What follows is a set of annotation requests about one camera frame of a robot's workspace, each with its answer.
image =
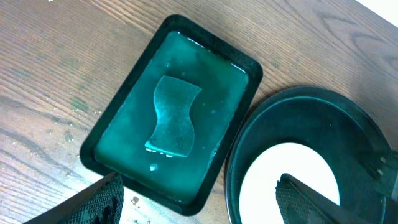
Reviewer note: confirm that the rectangular black sponge tray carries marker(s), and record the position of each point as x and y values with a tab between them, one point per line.
228	79

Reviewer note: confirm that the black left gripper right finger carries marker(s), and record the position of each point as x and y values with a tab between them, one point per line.
300	204

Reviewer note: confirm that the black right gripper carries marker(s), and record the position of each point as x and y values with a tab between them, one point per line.
382	167

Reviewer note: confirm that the round black tray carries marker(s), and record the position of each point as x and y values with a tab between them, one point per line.
325	121

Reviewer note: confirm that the green sponge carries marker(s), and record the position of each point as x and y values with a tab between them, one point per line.
174	133

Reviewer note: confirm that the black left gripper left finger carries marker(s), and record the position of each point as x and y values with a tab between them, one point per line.
100	203

